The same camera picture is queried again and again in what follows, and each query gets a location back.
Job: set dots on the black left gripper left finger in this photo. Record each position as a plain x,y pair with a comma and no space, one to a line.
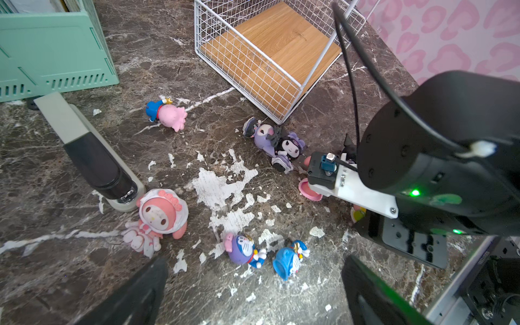
138,301

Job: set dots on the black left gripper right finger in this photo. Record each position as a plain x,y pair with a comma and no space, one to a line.
372,301

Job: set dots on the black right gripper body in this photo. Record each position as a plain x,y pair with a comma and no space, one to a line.
428,249

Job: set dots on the green hat pink figurine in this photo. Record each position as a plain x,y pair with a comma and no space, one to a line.
356,212

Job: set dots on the white hood My Melody figurine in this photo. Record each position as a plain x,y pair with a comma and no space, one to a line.
161,212

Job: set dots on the large purple Kuromi doll figurine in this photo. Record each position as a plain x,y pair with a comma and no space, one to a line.
265,136

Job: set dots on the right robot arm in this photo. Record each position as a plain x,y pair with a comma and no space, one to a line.
460,178

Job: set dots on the blue Doraemon figurine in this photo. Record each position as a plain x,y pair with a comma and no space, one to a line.
288,259

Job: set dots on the purple hood Doraemon figurine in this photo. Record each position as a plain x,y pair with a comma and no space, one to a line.
242,250

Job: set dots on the beige black stapler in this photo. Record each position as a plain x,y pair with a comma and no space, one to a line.
94,158

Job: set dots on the pink octopus blue hat figurine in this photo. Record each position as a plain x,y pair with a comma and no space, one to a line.
167,114

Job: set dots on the mint green file organizer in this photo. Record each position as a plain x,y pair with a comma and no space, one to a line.
52,46

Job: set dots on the white wire wooden shelf rack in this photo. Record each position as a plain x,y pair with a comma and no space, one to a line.
272,52

